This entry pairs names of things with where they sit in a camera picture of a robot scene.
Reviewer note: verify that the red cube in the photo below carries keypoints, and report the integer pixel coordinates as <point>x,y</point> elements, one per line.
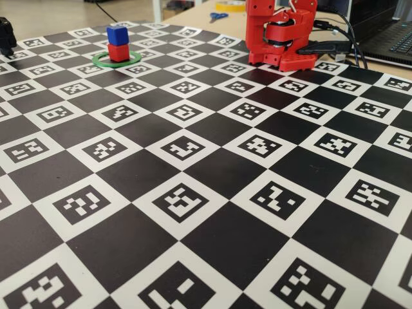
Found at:
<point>118,53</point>

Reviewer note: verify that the blue cube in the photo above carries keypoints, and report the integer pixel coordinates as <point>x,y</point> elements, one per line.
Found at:
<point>117,35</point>

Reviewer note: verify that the red robot arm with base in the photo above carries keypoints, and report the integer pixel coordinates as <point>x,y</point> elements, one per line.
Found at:
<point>280,42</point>

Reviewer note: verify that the black white marker checkerboard mat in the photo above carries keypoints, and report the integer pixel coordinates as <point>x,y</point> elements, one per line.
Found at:
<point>193,209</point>

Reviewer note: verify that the yellow tape roll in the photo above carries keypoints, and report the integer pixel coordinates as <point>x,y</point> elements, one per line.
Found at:
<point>231,5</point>

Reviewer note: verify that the white furniture leg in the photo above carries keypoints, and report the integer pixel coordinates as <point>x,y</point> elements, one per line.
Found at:
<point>158,9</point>

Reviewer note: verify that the black laptop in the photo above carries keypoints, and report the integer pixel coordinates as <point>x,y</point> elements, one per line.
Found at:
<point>383,29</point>

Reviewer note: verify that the black plastic device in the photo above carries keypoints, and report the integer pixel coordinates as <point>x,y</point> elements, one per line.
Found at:
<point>6,38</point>

